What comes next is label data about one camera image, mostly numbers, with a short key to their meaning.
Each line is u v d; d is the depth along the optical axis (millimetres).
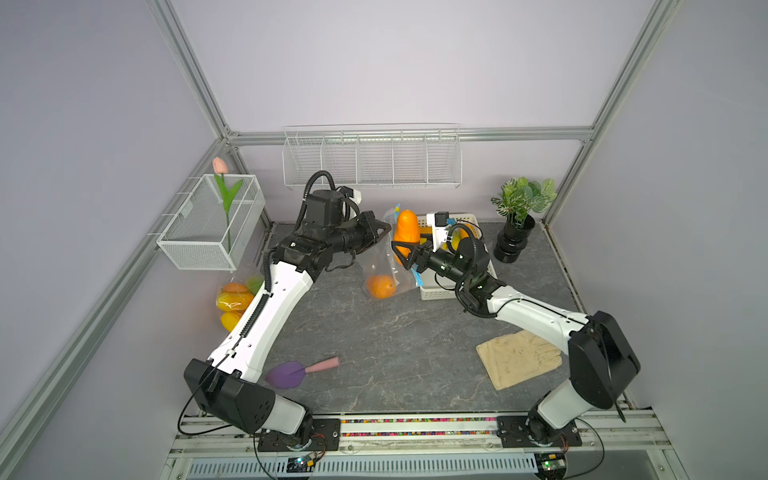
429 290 940
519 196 913
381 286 861
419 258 678
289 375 835
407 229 692
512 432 737
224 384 382
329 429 756
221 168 790
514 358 852
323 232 530
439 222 667
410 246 668
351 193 663
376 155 981
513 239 1017
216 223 847
